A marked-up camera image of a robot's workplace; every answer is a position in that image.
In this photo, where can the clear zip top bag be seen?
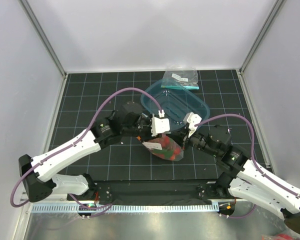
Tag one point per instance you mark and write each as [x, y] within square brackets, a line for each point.
[165, 147]

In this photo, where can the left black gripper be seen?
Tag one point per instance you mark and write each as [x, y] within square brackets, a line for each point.
[149, 136]

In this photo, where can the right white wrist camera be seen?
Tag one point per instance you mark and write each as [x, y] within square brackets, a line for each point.
[192, 120]

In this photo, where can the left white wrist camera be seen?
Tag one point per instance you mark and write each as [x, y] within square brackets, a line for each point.
[159, 124]

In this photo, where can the slotted white cable duct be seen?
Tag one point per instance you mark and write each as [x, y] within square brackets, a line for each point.
[75, 208]

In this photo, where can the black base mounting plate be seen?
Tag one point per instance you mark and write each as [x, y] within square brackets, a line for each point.
[185, 192]

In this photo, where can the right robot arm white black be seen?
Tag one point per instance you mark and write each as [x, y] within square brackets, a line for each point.
[242, 177]

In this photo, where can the black grid mat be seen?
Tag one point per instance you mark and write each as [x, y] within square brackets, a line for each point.
[87, 93]

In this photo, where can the red cherry fruit cluster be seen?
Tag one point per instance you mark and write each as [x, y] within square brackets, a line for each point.
[170, 148]

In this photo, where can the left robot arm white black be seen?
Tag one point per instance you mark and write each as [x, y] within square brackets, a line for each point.
[40, 174]

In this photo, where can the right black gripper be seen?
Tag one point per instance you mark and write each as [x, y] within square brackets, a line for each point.
[180, 136]

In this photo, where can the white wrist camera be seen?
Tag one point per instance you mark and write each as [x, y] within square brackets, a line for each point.
[159, 124]
[192, 120]

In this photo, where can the teal plastic tray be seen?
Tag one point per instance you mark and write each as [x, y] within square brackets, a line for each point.
[177, 101]

